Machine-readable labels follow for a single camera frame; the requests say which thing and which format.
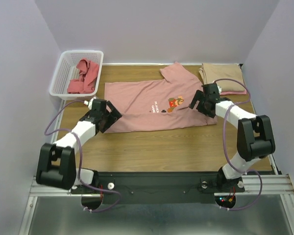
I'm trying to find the pink printed t shirt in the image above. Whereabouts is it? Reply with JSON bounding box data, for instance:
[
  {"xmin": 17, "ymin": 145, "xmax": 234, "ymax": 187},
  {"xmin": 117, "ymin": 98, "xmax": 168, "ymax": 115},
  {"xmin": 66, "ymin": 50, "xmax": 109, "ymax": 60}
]
[{"xmin": 104, "ymin": 63, "xmax": 217, "ymax": 133}]

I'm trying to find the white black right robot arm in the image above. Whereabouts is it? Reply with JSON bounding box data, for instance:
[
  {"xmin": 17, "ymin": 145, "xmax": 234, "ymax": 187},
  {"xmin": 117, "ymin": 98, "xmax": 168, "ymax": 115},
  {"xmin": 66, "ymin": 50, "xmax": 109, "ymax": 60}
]
[{"xmin": 189, "ymin": 90, "xmax": 275, "ymax": 191}]

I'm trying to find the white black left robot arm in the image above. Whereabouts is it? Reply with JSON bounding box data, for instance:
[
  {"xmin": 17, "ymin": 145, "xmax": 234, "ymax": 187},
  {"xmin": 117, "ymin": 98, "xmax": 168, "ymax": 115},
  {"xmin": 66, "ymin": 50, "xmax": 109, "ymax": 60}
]
[{"xmin": 36, "ymin": 98, "xmax": 122, "ymax": 193}]

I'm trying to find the folded pink t shirt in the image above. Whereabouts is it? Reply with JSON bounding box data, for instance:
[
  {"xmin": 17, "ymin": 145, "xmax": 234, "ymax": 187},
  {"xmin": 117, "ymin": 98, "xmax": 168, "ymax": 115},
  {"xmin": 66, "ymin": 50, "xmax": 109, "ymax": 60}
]
[{"xmin": 220, "ymin": 82, "xmax": 247, "ymax": 95}]

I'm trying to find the folded beige t shirt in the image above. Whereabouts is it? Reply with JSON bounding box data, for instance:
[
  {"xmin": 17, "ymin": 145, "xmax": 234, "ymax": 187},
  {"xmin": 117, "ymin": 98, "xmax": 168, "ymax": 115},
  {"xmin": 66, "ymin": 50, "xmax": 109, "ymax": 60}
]
[{"xmin": 199, "ymin": 63, "xmax": 244, "ymax": 87}]

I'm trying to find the crumpled red t shirt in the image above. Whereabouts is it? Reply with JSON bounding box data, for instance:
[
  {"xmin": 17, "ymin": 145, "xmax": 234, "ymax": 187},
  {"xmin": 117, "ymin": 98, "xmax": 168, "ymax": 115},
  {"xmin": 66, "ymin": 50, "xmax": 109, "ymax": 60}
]
[{"xmin": 67, "ymin": 58, "xmax": 99, "ymax": 94}]

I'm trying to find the white plastic basket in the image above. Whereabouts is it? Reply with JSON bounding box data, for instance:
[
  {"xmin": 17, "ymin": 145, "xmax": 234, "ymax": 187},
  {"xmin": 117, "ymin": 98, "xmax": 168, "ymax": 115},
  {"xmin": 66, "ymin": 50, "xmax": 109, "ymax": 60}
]
[{"xmin": 49, "ymin": 49, "xmax": 104, "ymax": 100}]

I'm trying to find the white round knob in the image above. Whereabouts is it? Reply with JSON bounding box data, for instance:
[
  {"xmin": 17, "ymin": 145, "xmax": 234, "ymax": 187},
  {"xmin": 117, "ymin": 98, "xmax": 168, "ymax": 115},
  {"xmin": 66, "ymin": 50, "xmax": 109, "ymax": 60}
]
[{"xmin": 107, "ymin": 182, "xmax": 115, "ymax": 190}]

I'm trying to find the silver round knob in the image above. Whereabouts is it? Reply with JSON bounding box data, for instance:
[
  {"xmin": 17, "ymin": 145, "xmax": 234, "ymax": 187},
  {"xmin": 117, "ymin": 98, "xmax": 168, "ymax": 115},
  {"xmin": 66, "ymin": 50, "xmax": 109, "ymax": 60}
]
[{"xmin": 201, "ymin": 181, "xmax": 209, "ymax": 189}]

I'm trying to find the circuit board with leds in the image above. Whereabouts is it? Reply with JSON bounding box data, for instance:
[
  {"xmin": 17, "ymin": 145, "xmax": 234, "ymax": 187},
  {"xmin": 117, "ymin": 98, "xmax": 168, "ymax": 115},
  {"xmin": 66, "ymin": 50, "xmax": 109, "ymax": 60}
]
[{"xmin": 215, "ymin": 195, "xmax": 236, "ymax": 209}]

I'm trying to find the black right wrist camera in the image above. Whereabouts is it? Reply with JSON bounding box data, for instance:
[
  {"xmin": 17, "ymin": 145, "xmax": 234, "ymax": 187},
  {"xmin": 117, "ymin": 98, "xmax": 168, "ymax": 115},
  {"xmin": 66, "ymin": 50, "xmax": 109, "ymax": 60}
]
[{"xmin": 202, "ymin": 83, "xmax": 221, "ymax": 99}]

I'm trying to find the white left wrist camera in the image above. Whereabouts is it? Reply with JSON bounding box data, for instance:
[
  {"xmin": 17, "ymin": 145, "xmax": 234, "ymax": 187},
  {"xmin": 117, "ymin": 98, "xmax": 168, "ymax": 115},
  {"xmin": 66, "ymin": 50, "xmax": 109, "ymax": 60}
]
[{"xmin": 83, "ymin": 96, "xmax": 105, "ymax": 110}]

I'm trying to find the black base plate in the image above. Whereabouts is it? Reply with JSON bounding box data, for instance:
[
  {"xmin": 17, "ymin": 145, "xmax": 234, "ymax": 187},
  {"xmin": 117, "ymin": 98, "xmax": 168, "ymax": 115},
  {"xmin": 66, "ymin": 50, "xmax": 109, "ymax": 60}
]
[{"xmin": 71, "ymin": 172, "xmax": 245, "ymax": 209}]

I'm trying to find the aluminium frame rail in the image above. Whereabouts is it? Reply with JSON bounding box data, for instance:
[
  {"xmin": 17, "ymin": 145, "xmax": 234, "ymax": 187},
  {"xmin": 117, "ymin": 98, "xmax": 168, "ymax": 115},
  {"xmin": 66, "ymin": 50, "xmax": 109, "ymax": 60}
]
[{"xmin": 20, "ymin": 111, "xmax": 294, "ymax": 235}]

